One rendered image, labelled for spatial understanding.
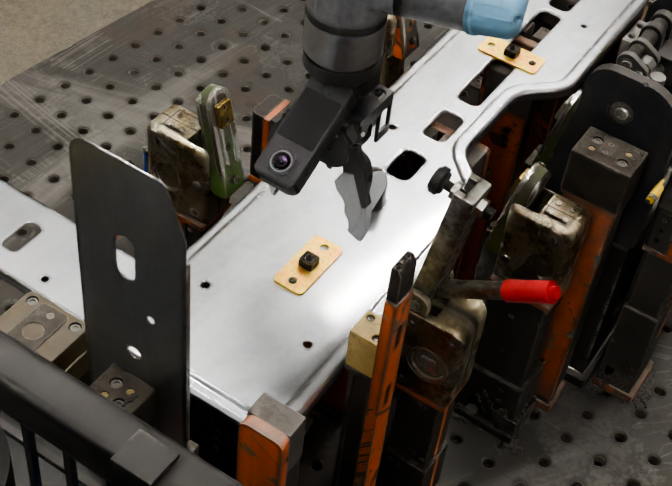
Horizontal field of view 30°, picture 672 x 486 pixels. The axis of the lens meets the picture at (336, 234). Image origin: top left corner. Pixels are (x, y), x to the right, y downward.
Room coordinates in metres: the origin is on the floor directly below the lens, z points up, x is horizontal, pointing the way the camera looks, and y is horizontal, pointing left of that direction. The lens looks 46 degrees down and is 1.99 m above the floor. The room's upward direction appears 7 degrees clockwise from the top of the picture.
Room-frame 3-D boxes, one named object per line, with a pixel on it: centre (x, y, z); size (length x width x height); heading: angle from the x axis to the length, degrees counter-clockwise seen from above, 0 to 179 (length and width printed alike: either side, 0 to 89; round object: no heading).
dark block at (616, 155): (1.01, -0.28, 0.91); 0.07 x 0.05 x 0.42; 61
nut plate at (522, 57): (1.31, -0.20, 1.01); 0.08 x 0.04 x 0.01; 62
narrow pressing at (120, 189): (0.68, 0.16, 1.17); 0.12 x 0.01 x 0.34; 61
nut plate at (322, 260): (0.91, 0.03, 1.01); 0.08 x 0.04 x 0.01; 151
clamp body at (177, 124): (1.05, 0.18, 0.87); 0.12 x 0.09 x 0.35; 61
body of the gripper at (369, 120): (0.93, 0.01, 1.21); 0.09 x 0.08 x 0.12; 151
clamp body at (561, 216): (0.97, -0.23, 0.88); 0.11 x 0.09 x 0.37; 61
